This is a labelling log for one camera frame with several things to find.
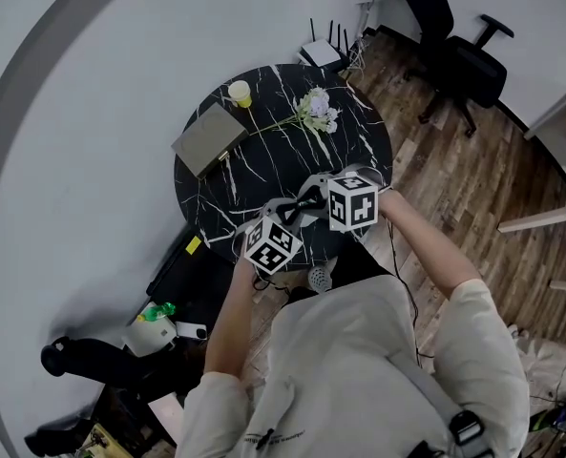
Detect pink flat box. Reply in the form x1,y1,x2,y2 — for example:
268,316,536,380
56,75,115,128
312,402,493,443
147,391,188,448

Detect white square box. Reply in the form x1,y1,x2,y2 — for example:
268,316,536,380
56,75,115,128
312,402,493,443
122,315,178,358

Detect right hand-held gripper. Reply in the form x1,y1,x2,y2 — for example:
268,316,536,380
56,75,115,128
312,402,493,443
297,164,391,233

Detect person's white shirt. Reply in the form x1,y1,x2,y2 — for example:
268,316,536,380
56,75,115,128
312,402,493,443
175,274,531,458

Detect artificial flower bunch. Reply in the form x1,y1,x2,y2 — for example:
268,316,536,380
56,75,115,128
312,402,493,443
248,87,342,137

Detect yellow paper cup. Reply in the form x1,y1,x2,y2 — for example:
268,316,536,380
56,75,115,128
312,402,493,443
227,79,254,109

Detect round black marble table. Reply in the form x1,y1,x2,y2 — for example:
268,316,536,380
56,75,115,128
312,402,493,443
173,63,393,274

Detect person's right forearm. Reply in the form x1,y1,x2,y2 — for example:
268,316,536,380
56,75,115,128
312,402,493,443
377,189,483,301

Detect small wooden table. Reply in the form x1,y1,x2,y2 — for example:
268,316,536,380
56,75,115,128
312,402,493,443
79,422,121,458

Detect green plastic bottle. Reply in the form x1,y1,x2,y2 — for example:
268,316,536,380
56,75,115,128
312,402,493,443
136,302,178,323

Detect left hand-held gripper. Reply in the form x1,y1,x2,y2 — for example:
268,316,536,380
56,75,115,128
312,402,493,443
234,196,312,276

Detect person's black trousers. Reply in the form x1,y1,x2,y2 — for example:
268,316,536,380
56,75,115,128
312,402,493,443
282,243,398,304

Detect white router with black antennas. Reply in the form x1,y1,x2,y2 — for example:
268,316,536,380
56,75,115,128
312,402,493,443
296,16,353,69

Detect black harness buckle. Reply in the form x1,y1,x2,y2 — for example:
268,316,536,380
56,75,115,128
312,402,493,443
448,408,485,447

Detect grey flat box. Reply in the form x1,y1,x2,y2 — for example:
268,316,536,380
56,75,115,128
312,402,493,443
171,101,250,180

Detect person's left forearm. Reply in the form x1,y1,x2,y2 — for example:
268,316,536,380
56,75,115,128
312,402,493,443
203,255,258,379

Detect black cabinet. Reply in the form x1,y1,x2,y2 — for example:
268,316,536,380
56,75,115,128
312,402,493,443
146,224,245,323

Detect person's grey clog shoe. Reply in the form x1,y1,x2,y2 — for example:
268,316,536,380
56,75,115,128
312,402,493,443
307,263,334,293

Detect small white device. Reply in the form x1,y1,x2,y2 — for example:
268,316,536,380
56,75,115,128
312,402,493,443
175,321,208,341

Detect black office chair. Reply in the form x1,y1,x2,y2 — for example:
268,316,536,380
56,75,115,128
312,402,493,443
396,0,515,137
24,335,207,457

